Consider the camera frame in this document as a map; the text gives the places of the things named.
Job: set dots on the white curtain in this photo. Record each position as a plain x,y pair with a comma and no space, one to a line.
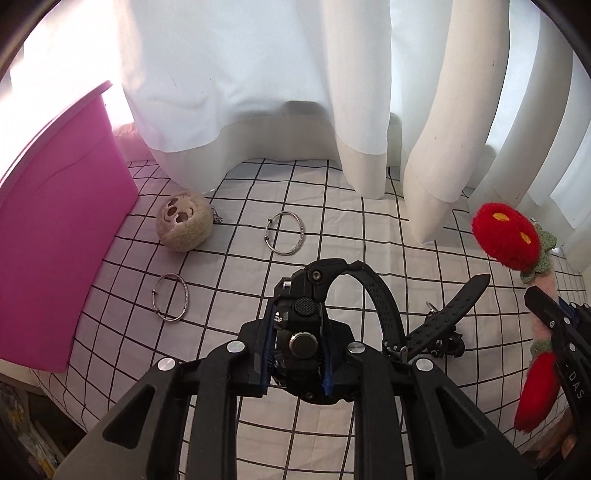
254,69

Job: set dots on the pink plastic storage box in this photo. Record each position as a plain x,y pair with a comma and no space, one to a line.
55,230

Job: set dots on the thin silver bangle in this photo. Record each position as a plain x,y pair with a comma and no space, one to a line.
185,295
302,230

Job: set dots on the black sport wristwatch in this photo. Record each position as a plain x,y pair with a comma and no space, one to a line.
300,341

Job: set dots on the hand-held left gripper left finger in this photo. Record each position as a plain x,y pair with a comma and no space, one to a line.
267,350

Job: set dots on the white black checkered tablecloth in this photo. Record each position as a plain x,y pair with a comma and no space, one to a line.
323,249

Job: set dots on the red crocheted flower toy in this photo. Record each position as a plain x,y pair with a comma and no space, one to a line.
505,235

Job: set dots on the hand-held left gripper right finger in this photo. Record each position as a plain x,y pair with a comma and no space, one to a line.
328,364

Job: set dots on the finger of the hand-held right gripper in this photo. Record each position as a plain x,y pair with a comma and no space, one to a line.
568,309
542,307

